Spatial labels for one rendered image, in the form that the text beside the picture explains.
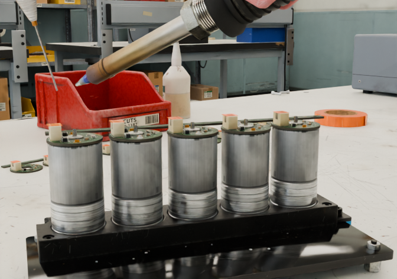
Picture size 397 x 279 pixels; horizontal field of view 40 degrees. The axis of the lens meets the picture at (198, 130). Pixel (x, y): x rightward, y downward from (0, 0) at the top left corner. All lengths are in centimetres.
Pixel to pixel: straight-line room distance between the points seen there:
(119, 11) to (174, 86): 217
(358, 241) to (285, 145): 6
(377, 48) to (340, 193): 56
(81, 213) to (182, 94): 42
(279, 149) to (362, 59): 66
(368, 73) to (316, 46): 543
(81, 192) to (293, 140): 11
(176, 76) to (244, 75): 551
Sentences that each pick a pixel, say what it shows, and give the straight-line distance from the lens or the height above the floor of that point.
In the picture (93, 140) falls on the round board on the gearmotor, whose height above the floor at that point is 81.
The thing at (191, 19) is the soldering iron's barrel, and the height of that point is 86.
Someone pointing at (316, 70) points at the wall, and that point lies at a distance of 636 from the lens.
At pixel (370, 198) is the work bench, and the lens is 38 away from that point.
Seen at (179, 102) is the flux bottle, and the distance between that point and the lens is 65.
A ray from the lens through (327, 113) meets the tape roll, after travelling 66.
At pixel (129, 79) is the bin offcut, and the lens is 64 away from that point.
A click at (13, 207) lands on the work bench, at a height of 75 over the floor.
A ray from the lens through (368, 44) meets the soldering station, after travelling 93.
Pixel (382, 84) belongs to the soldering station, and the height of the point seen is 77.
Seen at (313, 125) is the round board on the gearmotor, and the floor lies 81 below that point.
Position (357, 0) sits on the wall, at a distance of 604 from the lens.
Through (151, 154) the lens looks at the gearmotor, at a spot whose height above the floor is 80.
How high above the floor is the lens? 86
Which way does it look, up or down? 11 degrees down
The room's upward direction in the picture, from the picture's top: straight up
